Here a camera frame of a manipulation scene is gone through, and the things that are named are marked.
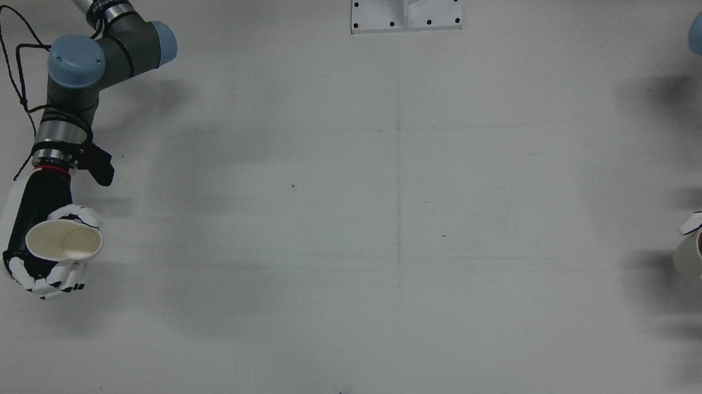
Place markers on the white paper cup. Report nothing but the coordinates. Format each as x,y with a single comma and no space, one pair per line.
65,240

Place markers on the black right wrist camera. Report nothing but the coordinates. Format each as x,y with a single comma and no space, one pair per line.
103,166

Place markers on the right UR5e robot arm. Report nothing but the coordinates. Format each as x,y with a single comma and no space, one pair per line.
98,61

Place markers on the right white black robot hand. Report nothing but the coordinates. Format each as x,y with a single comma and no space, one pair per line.
36,207

